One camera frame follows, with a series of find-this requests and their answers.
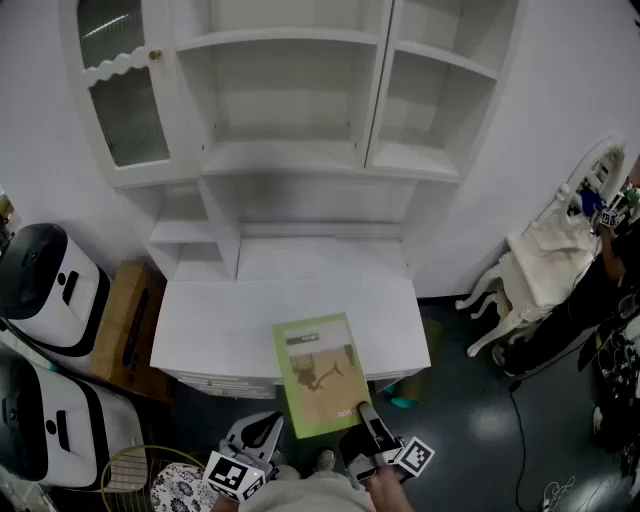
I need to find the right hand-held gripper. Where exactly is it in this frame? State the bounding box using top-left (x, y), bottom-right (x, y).
top-left (339, 401), bottom-right (436, 490)

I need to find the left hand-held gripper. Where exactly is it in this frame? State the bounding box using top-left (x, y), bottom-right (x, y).
top-left (202, 412), bottom-right (284, 502)

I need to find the green cover book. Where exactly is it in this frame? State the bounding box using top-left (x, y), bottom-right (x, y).
top-left (272, 312), bottom-right (374, 440)

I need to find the white shelf compartment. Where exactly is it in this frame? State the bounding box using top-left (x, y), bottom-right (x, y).
top-left (174, 29), bottom-right (381, 176)

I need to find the person's right forearm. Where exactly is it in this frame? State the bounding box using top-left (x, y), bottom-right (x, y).
top-left (367, 469), bottom-right (416, 512)

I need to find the person's light shirt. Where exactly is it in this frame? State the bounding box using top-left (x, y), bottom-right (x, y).
top-left (244, 469), bottom-right (376, 512)

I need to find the black white floral stool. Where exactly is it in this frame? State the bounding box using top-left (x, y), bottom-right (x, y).
top-left (149, 462), bottom-right (221, 512)

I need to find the white shelf cabinet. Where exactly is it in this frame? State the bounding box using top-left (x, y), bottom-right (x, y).
top-left (58, 0), bottom-right (526, 401)

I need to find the brown cardboard box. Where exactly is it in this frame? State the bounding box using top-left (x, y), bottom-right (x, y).
top-left (92, 259), bottom-right (176, 406)

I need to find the white black rounded machine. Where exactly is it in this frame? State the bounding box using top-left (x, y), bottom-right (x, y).
top-left (0, 222), bottom-right (111, 359)
top-left (0, 357), bottom-right (146, 494)

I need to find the white ornate chair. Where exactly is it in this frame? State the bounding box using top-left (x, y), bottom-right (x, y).
top-left (454, 134), bottom-right (629, 359)

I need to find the black patterned bag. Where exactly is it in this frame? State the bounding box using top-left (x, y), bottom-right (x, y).
top-left (577, 294), bottom-right (640, 466)

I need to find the white glass cabinet door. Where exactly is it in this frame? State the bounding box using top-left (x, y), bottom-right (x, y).
top-left (62, 0), bottom-right (196, 187)

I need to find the black floor cable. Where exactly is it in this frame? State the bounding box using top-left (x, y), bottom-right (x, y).
top-left (507, 344), bottom-right (601, 501)

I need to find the white cable bundle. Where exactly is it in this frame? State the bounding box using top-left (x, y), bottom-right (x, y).
top-left (542, 477), bottom-right (576, 512)

